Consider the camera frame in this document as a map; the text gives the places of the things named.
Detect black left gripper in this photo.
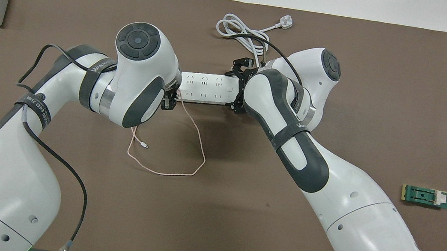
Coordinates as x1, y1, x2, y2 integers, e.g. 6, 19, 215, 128
160, 86, 180, 112

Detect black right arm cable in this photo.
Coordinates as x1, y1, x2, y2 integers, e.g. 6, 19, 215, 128
221, 31, 309, 87

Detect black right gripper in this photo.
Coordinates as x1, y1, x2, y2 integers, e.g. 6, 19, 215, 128
220, 56, 263, 117

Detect white power strip with cord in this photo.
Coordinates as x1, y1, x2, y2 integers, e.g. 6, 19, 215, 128
175, 2, 294, 114

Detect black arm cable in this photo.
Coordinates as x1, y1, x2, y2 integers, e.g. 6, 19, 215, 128
0, 41, 108, 251
221, 31, 309, 87

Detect pink charging cable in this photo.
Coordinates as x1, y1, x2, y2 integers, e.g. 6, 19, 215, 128
125, 87, 215, 181

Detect green knife switch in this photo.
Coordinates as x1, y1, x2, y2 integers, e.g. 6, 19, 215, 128
400, 184, 447, 211

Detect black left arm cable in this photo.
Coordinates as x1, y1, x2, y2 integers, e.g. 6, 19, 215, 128
0, 41, 108, 251

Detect brown table mat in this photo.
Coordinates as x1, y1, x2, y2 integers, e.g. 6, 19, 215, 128
0, 0, 447, 251

